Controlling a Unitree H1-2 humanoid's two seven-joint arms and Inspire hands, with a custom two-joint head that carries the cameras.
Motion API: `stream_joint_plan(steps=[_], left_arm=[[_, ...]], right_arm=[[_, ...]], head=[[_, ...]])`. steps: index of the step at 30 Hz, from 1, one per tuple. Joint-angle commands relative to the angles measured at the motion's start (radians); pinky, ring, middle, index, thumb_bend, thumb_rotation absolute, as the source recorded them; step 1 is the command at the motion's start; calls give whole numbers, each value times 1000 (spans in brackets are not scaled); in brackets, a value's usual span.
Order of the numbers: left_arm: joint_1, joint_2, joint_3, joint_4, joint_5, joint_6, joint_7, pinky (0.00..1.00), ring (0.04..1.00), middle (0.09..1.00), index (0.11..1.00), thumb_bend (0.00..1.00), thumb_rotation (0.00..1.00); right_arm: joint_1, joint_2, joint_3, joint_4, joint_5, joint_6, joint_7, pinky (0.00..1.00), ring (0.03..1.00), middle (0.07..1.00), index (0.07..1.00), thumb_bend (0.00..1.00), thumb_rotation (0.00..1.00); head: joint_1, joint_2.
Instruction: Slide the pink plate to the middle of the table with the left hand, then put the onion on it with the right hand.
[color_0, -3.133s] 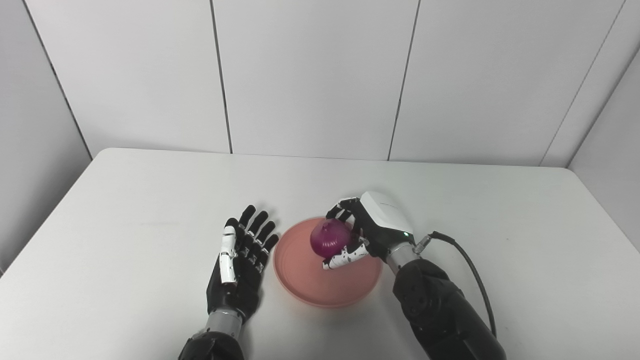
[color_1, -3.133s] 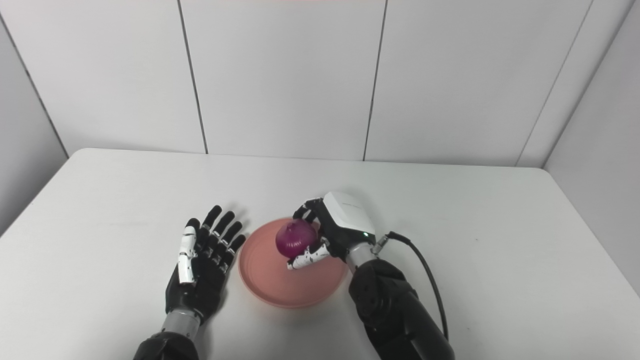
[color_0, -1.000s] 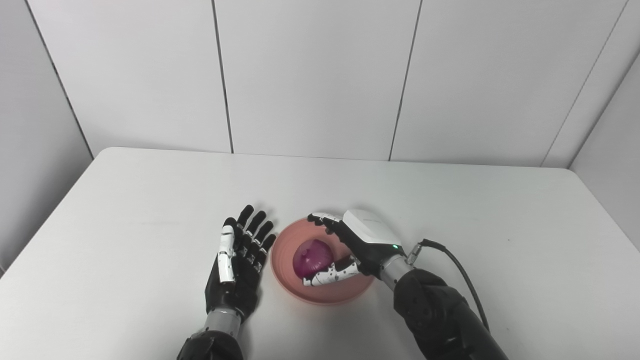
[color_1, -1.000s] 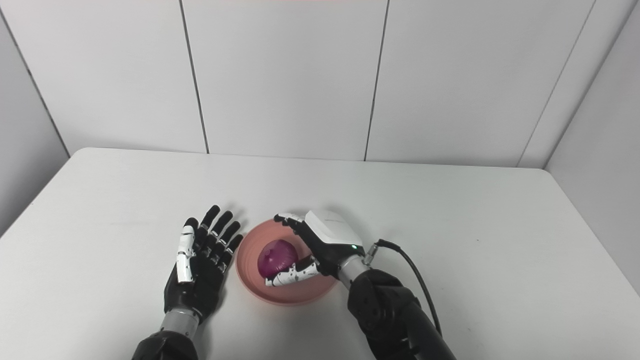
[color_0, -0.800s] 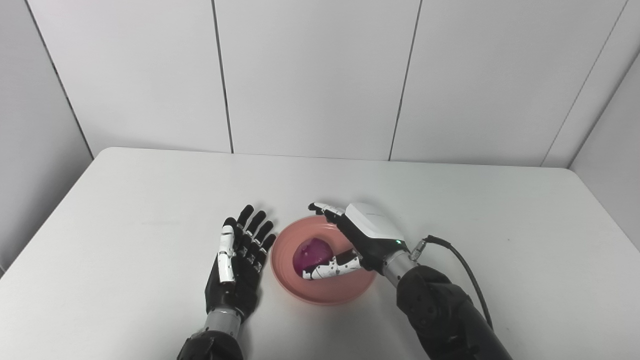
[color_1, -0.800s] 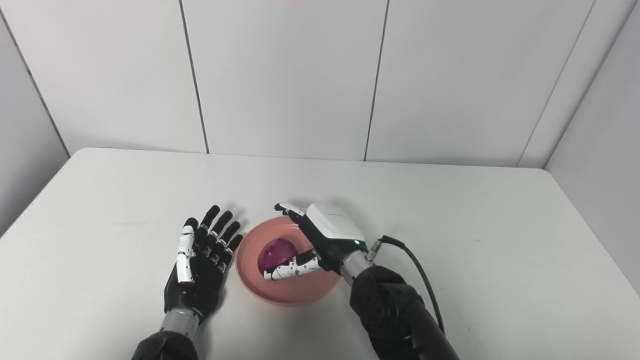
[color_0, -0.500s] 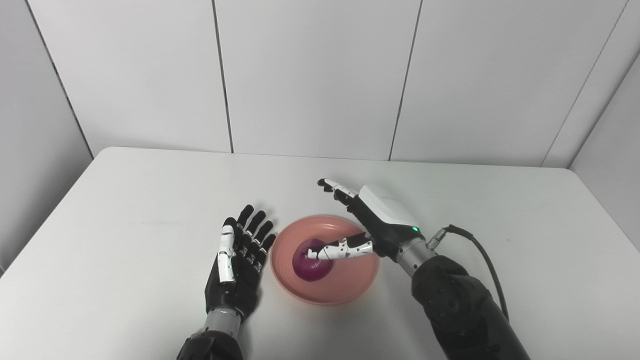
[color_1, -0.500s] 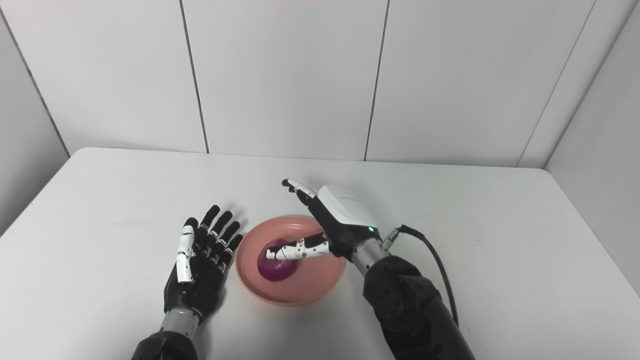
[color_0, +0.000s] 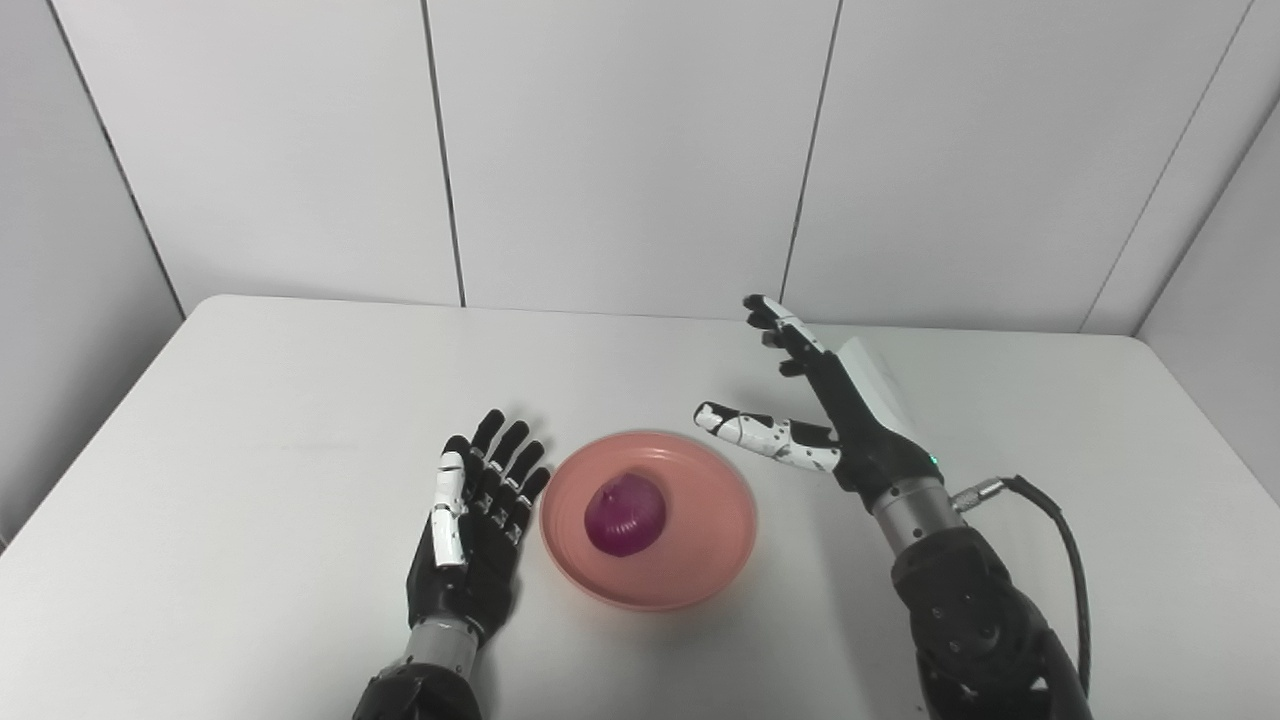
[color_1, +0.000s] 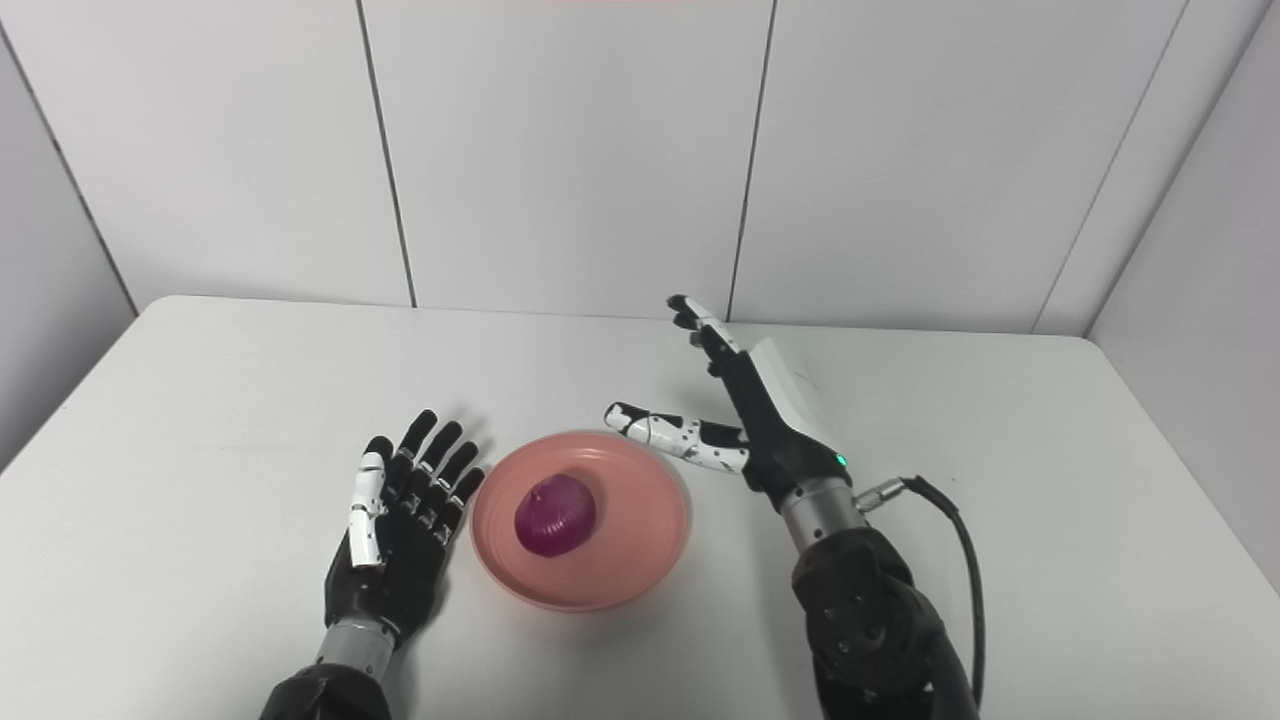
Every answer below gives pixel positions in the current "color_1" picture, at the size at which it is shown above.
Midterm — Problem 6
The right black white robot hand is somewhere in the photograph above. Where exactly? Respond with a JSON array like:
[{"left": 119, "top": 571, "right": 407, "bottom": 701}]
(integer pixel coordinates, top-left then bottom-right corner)
[{"left": 604, "top": 294, "right": 856, "bottom": 511}]

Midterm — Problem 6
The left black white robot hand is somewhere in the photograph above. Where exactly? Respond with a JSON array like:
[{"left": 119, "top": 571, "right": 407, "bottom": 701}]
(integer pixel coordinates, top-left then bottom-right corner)
[{"left": 323, "top": 409, "right": 486, "bottom": 646}]

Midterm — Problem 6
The purple red onion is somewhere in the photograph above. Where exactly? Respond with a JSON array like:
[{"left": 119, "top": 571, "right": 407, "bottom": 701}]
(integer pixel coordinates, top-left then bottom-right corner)
[{"left": 514, "top": 474, "right": 598, "bottom": 558}]

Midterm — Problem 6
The pink round plate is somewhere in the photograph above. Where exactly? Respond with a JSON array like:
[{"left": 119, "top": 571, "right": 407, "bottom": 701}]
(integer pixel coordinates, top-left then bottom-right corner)
[{"left": 470, "top": 430, "right": 693, "bottom": 613}]

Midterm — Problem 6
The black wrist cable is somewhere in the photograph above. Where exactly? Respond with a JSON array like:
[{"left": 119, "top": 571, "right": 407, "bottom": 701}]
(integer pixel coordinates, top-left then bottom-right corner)
[{"left": 852, "top": 475, "right": 988, "bottom": 707}]

